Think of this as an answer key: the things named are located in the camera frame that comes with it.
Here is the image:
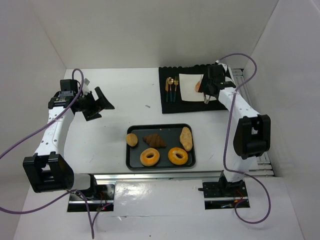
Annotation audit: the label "small orange round bun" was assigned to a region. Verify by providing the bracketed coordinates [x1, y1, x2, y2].
[195, 80, 202, 93]

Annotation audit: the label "metal tongs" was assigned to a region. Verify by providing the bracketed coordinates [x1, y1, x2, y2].
[198, 74, 212, 105]

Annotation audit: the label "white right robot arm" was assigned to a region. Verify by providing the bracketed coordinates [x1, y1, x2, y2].
[125, 61, 271, 190]

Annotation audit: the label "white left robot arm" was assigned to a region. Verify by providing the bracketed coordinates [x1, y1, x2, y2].
[22, 90, 104, 193]

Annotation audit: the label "oblong pale bread roll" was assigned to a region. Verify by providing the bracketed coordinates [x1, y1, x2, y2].
[179, 127, 193, 152]

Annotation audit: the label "white square plate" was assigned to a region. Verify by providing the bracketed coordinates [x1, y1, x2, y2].
[179, 73, 205, 102]

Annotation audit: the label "round yellow muffin bun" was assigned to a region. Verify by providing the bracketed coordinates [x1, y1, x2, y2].
[125, 133, 138, 147]

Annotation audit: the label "black placemat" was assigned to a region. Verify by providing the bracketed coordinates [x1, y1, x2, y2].
[158, 64, 226, 114]

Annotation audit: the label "brown chocolate croissant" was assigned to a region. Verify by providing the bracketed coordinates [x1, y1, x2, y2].
[142, 133, 167, 149]

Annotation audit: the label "orange glazed donut left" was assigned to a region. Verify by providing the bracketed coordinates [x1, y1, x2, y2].
[140, 148, 160, 167]

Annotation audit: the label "orange glazed donut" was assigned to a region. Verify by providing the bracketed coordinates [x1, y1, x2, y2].
[168, 147, 189, 166]
[140, 148, 160, 167]

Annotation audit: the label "orange glazed donut right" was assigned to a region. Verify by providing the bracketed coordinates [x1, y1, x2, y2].
[168, 147, 189, 166]

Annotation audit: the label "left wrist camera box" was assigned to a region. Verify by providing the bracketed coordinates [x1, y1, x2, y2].
[59, 79, 79, 94]

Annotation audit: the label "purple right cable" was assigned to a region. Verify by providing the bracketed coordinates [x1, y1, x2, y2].
[216, 52, 272, 224]

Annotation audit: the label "purple cable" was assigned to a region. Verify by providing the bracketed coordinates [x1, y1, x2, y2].
[0, 68, 116, 240]
[216, 52, 272, 224]

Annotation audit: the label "gold fork teal handle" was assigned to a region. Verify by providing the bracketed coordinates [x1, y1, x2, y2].
[173, 76, 179, 103]

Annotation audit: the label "gold spoon teal handle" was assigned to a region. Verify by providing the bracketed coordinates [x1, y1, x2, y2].
[168, 77, 174, 102]

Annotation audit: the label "gold knife teal handle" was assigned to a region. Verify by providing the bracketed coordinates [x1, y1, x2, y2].
[165, 78, 169, 103]

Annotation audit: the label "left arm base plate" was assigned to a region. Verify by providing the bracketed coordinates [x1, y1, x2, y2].
[67, 183, 116, 213]

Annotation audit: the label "aluminium rail front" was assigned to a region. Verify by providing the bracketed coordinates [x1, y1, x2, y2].
[93, 171, 222, 181]

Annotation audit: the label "aluminium rail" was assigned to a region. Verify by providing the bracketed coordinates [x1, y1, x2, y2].
[231, 68, 274, 176]
[93, 171, 222, 181]

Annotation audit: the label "aluminium rail right side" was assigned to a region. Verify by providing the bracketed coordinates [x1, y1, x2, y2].
[231, 68, 274, 176]

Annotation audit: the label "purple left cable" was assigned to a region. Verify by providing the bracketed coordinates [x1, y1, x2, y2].
[0, 68, 116, 240]

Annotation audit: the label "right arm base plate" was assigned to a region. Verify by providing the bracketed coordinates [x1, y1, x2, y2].
[198, 181, 250, 210]

